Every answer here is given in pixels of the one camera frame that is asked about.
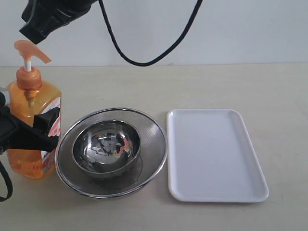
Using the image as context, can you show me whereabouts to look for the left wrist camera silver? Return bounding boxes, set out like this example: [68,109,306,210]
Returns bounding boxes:
[0,87,11,108]

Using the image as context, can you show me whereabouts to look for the orange dish soap pump bottle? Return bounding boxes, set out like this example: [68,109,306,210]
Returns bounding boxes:
[6,40,62,180]

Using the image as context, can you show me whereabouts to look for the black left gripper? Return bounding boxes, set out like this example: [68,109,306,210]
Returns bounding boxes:
[0,106,60,154]

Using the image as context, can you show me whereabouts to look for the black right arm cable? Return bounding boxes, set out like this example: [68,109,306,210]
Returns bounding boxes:
[98,0,203,67]

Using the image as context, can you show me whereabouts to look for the white rectangular plastic tray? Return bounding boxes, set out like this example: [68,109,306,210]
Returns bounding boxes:
[167,109,269,203]

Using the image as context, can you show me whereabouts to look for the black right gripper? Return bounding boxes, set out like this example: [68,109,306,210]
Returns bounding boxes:
[19,0,95,44]

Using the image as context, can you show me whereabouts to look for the small stainless steel bowl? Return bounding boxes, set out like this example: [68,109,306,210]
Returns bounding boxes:
[72,120,141,179]

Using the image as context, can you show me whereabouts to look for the steel mesh colander basket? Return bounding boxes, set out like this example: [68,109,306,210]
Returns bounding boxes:
[55,108,168,199]

